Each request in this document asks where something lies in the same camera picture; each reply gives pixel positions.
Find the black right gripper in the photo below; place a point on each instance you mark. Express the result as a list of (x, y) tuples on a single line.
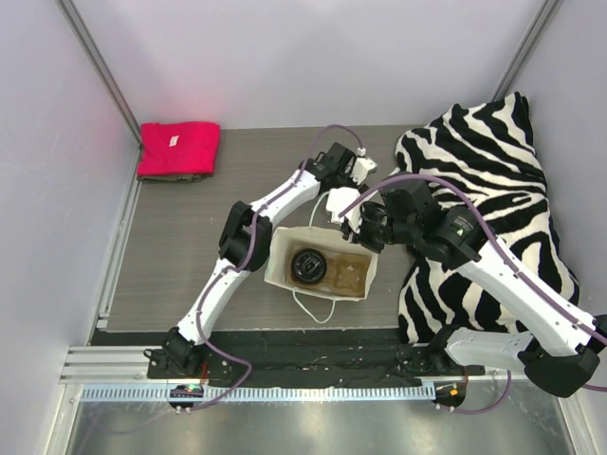
[(368, 223)]

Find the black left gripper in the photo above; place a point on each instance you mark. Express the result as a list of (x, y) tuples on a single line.
[(341, 172)]

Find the tan cloth lump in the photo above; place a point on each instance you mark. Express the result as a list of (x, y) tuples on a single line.
[(345, 272)]

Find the printed paper gift bag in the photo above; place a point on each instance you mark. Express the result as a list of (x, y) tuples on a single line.
[(286, 241)]

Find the black plastic cup lid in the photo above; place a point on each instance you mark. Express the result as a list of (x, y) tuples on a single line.
[(308, 266)]

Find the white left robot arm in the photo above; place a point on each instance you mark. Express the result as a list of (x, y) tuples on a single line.
[(244, 246)]

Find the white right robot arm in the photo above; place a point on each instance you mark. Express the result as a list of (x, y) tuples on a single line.
[(559, 350)]

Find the zebra striped blanket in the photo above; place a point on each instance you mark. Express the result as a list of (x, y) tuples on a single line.
[(487, 152)]

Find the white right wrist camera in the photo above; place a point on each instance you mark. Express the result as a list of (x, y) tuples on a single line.
[(338, 201)]

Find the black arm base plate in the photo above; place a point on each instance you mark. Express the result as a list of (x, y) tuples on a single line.
[(317, 359)]

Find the aluminium frame rail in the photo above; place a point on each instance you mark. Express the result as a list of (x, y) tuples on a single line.
[(119, 374)]

